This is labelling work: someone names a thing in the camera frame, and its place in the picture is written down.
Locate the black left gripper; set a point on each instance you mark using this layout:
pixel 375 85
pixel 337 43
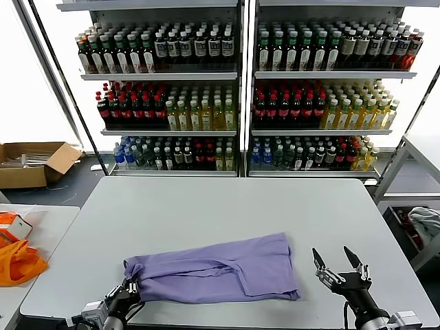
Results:
pixel 122 302

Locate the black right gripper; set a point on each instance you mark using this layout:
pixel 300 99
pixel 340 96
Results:
pixel 359 295

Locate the purple t-shirt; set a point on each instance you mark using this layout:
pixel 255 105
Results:
pixel 213 271

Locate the black storage bin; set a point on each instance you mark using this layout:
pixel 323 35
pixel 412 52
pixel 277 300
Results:
pixel 392 220

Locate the red cloth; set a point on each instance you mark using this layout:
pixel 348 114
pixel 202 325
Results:
pixel 402 216

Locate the grey crumpled cloth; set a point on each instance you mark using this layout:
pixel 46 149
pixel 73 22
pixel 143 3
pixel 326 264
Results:
pixel 424 220

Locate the grey metal cart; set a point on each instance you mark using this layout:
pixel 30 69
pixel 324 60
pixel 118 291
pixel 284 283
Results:
pixel 393 172

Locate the yellow drink bottle white cap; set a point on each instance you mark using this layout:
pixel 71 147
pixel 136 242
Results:
pixel 229 159
pixel 343 118
pixel 361 159
pixel 379 118
pixel 355 118
pixel 218 118
pixel 172 118
pixel 371 158
pixel 206 118
pixel 195 118
pixel 391 117
pixel 368 118
pixel 229 118
pixel 330 118
pixel 219 159
pixel 183 118

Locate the cola bottle red cap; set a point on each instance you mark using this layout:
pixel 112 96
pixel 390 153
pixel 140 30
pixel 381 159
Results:
pixel 126 111
pixel 159 111
pixel 103 111
pixel 210 157
pixel 272 111
pixel 148 111
pixel 350 156
pixel 308 111
pixel 296 111
pixel 260 111
pixel 319 111
pixel 114 111
pixel 199 157
pixel 284 111
pixel 340 156
pixel 137 111

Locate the dark bottle white cap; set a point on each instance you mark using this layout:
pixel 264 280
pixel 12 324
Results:
pixel 299 159
pixel 168 159
pixel 157 159
pixel 320 157
pixel 330 156
pixel 310 159

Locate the small white flat object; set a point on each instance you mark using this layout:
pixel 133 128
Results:
pixel 95 167

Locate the orange white carton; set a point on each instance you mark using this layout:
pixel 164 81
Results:
pixel 19 228

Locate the green tinted water bottle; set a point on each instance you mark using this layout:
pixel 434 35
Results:
pixel 139 157
pixel 148 157
pixel 289 158
pixel 279 158

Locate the blue drink bottle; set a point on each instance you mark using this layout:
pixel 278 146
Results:
pixel 119 156
pixel 256 157
pixel 267 157
pixel 129 156

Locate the dark bottle cream label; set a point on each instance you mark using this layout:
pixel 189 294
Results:
pixel 187 158
pixel 361 46
pixel 348 46
pixel 178 158

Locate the brown cardboard box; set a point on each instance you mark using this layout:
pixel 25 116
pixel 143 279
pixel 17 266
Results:
pixel 20 177

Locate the clear plastic packed parts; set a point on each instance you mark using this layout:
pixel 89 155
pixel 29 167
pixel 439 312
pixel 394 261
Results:
pixel 27 159

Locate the thin black pole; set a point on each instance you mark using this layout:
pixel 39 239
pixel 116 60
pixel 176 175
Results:
pixel 64 79
pixel 421 103

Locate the grey metal shelf unit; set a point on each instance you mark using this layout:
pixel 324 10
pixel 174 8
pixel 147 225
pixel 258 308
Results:
pixel 333 75
pixel 158 76

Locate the dark bottle green label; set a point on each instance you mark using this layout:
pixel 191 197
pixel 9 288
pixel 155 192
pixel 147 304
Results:
pixel 277 51
pixel 135 60
pixel 148 60
pixel 319 51
pixel 108 60
pixel 291 51
pixel 96 60
pixel 122 60
pixel 305 51
pixel 264 51
pixel 333 51

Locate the dark bottle white blue label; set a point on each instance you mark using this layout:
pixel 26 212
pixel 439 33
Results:
pixel 403 46
pixel 160 48
pixel 376 46
pixel 227 48
pixel 390 46
pixel 200 48
pixel 185 48
pixel 173 48
pixel 214 48

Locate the dark bottle orange label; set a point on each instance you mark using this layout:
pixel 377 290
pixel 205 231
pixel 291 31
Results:
pixel 83 58

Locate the red drink bottle white label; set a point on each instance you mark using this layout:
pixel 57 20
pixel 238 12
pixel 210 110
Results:
pixel 415 48

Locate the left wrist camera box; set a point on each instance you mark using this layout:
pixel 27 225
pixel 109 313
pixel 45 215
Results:
pixel 94 311

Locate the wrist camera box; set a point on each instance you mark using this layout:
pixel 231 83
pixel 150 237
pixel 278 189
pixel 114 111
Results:
pixel 94 311
pixel 405 321

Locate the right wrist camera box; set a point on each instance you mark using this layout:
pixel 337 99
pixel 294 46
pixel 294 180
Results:
pixel 405 321

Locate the grey metal frame post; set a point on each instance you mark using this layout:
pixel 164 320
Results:
pixel 47 68

